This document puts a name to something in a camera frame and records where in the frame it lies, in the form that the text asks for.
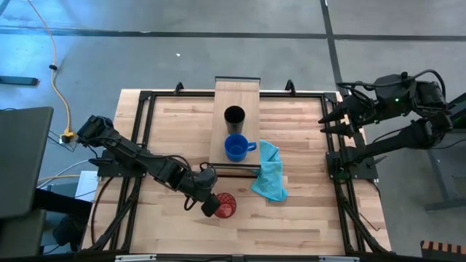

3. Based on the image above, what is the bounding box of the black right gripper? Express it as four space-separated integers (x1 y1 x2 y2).
318 95 385 138

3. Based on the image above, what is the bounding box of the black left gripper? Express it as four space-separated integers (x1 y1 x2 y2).
189 169 221 218

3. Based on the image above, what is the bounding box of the red-orange translucent faceted tumbler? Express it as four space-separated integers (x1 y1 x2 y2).
213 192 237 219

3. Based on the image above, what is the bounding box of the blue plastic mug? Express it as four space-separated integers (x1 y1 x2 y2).
224 133 258 163

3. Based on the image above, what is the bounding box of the black cup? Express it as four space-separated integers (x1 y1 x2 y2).
224 105 246 135

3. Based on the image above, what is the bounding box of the teal cloth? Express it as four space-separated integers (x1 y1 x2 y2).
250 139 289 203

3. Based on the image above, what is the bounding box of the grey metal stand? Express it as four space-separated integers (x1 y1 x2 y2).
424 92 466 212

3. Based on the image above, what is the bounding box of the black bag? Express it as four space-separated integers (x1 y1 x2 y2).
52 214 87 252

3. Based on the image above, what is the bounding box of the dark grey panel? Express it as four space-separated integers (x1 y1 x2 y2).
0 209 47 258
0 106 55 219

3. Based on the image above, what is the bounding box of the black floor bar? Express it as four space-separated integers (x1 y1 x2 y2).
0 76 39 87

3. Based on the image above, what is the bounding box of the wooden shelf black metal frame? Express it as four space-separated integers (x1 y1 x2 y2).
206 76 262 178

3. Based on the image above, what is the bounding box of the black aluminium table frame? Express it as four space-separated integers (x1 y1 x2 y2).
78 79 392 255

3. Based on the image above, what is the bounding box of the silver metal bracket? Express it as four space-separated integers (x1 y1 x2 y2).
318 255 360 262
115 254 157 262

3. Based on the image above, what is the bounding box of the white cable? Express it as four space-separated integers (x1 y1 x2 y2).
36 159 90 188

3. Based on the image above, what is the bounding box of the yellow cable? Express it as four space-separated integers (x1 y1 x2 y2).
25 0 76 143

